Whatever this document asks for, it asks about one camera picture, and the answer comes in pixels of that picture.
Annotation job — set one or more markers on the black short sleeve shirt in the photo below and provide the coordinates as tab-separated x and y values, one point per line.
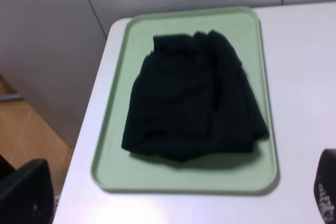
190	99

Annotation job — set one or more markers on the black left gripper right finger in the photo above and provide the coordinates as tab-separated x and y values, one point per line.
324	186

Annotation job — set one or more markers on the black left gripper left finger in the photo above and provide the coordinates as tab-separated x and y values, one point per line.
26	193

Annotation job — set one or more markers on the light green plastic tray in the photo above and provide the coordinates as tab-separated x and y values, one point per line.
116	170

